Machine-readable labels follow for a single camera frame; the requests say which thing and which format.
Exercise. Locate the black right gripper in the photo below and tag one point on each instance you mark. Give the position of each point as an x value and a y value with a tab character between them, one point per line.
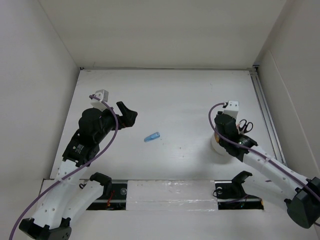
233	118

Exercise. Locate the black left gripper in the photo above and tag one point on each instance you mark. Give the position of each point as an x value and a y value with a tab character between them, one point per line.
128	117

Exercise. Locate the black handled scissors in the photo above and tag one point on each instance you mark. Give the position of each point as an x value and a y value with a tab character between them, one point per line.
245	126

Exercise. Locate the blue correction tape dispenser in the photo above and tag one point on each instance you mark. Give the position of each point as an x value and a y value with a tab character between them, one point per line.
152	137

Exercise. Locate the yellow capped pink highlighter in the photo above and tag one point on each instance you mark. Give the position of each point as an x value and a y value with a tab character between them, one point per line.
217	138

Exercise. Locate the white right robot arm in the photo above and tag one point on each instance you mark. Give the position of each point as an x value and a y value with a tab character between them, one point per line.
297	194

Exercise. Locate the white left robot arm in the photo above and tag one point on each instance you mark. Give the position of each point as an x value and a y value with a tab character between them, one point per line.
64	203

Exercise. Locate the white round divided container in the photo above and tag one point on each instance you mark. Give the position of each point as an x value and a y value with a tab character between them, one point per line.
217	147

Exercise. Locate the white foam front board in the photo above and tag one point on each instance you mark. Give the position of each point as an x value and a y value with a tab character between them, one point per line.
171	195

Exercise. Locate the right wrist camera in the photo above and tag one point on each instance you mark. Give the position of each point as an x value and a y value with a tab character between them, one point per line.
231	108

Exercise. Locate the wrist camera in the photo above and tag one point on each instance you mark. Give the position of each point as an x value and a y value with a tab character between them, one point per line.
231	108
100	98

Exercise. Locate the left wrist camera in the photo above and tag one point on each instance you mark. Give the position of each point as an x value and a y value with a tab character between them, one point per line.
100	98

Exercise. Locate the aluminium rail at table edge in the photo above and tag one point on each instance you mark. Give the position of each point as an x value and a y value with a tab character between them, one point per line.
266	114

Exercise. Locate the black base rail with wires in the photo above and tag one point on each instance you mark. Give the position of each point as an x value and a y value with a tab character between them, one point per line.
116	199

